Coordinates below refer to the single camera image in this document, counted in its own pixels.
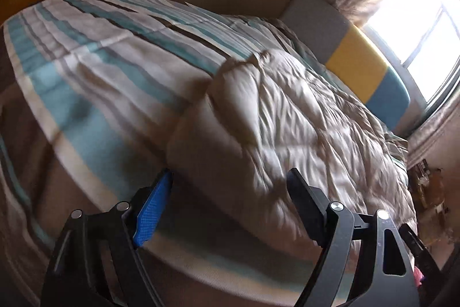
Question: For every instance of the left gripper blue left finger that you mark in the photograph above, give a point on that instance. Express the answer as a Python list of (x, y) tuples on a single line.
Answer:
[(96, 259)]

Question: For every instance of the wooden side table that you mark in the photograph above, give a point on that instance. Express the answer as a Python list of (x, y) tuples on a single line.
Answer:
[(427, 189)]

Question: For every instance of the grey yellow blue headboard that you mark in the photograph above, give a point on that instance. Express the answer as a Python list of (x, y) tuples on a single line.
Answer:
[(347, 53)]

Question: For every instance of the window with white frame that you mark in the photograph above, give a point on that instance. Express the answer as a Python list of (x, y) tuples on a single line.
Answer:
[(420, 38)]

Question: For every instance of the striped bed cover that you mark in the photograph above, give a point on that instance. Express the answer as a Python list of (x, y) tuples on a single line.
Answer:
[(91, 93)]

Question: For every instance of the right floral curtain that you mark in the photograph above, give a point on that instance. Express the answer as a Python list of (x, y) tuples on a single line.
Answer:
[(425, 136)]

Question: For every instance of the beige quilted down jacket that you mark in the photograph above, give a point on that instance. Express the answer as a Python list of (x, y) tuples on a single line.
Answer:
[(265, 115)]

